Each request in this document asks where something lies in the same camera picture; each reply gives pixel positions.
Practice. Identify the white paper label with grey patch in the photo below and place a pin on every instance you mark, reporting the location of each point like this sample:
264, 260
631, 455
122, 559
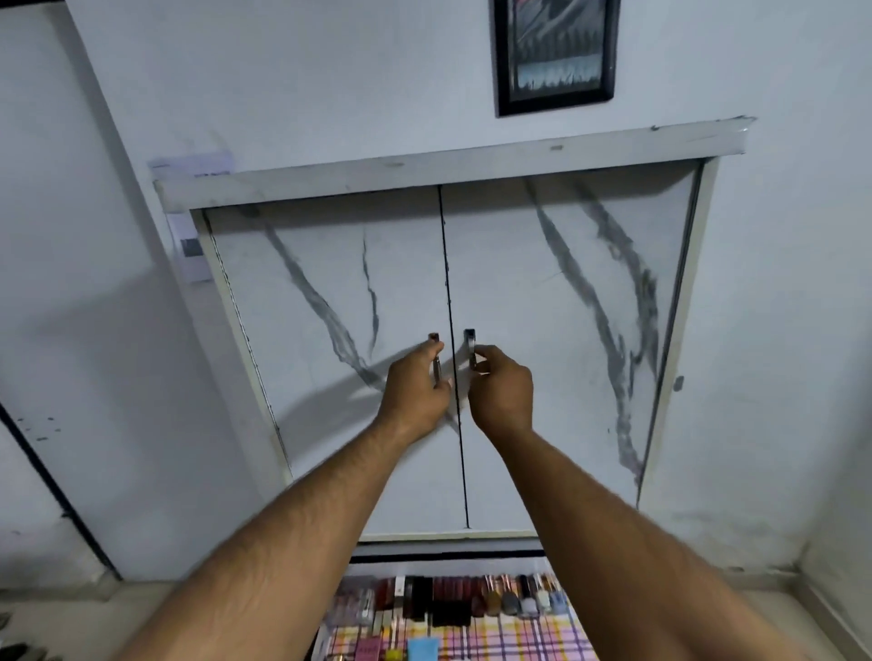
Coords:
191, 248

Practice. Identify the pink box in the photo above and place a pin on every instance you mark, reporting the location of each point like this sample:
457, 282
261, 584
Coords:
368, 650

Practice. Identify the white cabinet frame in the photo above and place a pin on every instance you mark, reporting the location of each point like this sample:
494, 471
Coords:
477, 160

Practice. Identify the white marble-pattern cabinet door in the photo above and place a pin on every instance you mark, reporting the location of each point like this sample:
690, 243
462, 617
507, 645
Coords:
320, 408
545, 299

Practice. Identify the person's left hand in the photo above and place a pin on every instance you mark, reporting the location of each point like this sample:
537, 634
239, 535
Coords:
412, 395

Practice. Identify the checked multicolour cloth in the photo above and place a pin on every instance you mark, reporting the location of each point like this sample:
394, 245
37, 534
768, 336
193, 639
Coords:
490, 643

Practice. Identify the white paper sticker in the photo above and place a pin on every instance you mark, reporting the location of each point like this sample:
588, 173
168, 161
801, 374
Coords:
194, 165

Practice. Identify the person's left forearm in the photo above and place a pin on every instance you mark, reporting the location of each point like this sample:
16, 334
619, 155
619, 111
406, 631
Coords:
286, 545

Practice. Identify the person's right fingers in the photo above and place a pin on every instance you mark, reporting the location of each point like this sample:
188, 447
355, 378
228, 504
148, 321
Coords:
487, 355

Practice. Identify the person's right hand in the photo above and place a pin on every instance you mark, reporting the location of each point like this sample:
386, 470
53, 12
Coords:
504, 395

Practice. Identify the black wall strip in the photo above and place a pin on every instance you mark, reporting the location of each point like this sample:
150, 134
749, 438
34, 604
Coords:
61, 500

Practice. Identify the person's left fingers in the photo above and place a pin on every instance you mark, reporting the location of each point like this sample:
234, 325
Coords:
426, 354

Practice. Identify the person's right forearm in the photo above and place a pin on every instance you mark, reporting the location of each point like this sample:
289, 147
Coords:
613, 551

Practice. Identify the row of cosmetic bottles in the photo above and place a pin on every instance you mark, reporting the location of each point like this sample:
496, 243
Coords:
443, 599

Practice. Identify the light blue box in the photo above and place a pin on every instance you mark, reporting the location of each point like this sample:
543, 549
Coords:
422, 650

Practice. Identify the black framed picture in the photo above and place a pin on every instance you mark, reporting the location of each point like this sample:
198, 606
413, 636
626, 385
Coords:
555, 47

